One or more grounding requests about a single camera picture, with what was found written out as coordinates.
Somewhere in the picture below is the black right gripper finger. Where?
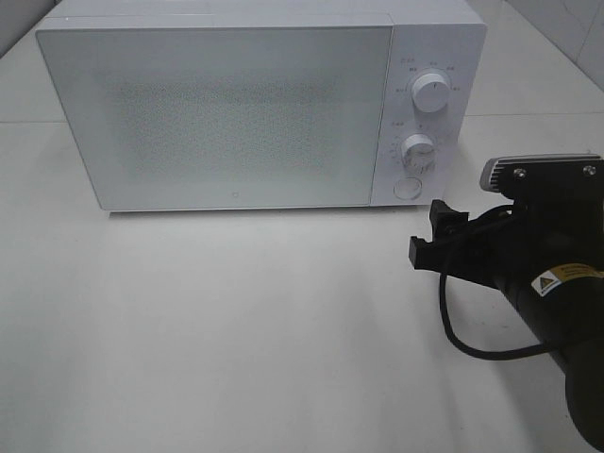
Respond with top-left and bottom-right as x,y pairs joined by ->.
409,236 -> 467,274
429,199 -> 469,236

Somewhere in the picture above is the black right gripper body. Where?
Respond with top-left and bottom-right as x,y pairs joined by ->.
464,188 -> 603,288

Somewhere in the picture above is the round white door button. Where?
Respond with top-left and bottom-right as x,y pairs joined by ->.
394,176 -> 423,200

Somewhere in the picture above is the white microwave door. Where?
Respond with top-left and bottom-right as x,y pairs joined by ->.
37,26 -> 391,211

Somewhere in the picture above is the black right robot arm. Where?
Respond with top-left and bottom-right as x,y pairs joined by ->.
410,190 -> 603,450

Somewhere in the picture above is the white lower timer knob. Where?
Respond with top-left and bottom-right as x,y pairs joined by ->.
402,134 -> 436,173

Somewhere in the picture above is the white microwave oven body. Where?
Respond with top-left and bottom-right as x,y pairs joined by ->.
36,1 -> 487,210

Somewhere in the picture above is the white upper power knob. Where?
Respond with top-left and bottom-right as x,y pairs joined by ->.
411,70 -> 451,113

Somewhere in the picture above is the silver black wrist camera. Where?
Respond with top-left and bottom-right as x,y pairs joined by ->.
479,154 -> 603,202

